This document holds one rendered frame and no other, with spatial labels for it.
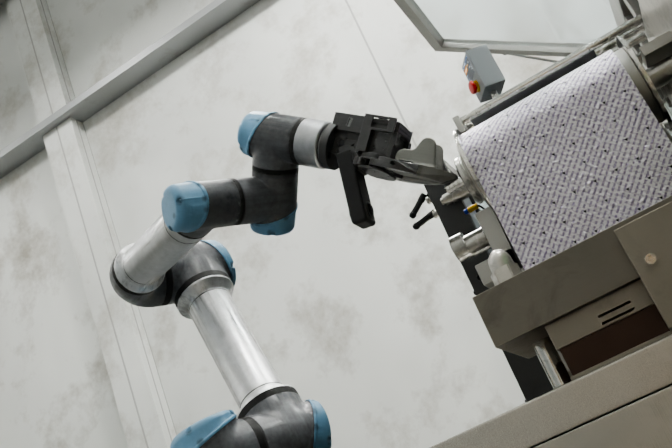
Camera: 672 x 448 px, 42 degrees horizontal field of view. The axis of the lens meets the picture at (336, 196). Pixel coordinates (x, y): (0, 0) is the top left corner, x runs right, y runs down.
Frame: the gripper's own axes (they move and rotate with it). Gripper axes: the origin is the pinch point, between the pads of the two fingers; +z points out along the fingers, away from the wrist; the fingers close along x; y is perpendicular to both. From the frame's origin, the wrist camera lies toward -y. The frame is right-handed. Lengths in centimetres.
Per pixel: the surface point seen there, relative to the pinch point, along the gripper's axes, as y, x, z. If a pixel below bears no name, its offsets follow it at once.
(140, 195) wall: 27, 408, -391
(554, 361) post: -21.3, -16.9, 23.9
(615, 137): 8.6, -4.3, 22.4
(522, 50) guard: 54, 89, -23
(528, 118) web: 9.6, -4.2, 10.7
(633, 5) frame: 44, 35, 13
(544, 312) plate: -16.7, -24.1, 23.2
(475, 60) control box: 37, 53, -21
